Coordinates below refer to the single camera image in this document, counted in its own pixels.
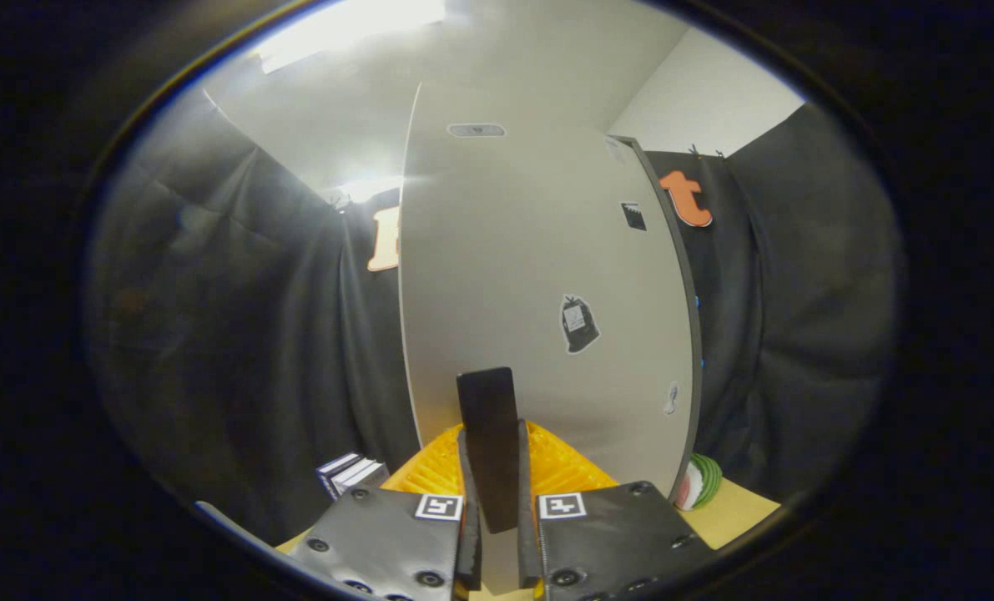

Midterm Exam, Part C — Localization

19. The ceiling light panel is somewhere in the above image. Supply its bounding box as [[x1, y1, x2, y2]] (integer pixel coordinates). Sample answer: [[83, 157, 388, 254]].
[[253, 0, 447, 74]]

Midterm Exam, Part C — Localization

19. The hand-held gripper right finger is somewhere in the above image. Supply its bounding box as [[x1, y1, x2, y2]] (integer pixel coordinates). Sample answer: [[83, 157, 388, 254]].
[[516, 419, 716, 601]]

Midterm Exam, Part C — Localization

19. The green and pink round item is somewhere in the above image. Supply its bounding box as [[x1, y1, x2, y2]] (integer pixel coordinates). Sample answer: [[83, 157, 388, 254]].
[[674, 453, 724, 512]]

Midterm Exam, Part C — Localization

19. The black cabinet door handle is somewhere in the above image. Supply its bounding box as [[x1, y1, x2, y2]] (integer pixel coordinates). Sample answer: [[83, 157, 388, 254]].
[[456, 366, 522, 536]]

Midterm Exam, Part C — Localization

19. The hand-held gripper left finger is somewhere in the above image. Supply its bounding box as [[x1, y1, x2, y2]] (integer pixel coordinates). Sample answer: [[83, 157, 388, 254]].
[[284, 424, 485, 601]]

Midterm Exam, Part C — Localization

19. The grey shoe cabinet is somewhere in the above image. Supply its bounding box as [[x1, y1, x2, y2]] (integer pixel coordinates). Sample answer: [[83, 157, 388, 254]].
[[609, 134, 704, 502]]

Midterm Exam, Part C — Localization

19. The stack of books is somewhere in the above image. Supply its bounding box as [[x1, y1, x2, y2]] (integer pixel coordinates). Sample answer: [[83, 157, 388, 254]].
[[315, 452, 391, 502]]

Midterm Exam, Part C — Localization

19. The white shoe cabinet door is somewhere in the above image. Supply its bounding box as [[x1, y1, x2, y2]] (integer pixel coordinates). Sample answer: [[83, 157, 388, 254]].
[[398, 82, 696, 502]]

